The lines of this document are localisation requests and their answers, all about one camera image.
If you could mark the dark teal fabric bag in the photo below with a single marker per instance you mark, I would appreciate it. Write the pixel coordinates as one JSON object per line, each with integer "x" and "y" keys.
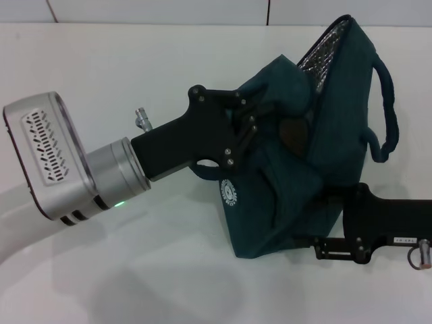
{"x": 344, "y": 118}

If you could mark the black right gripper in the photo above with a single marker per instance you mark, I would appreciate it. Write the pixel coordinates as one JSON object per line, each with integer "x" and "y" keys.
{"x": 388, "y": 219}

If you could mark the silver left gripper plug stub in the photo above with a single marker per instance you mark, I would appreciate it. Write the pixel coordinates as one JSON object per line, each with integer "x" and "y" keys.
{"x": 143, "y": 119}

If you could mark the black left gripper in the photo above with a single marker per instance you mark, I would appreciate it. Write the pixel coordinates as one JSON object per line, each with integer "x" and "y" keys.
{"x": 189, "y": 141}

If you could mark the orange yellow pear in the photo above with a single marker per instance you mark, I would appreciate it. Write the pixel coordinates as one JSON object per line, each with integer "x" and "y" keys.
{"x": 293, "y": 133}

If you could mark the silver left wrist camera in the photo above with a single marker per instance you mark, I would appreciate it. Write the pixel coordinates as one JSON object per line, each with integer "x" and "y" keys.
{"x": 47, "y": 152}

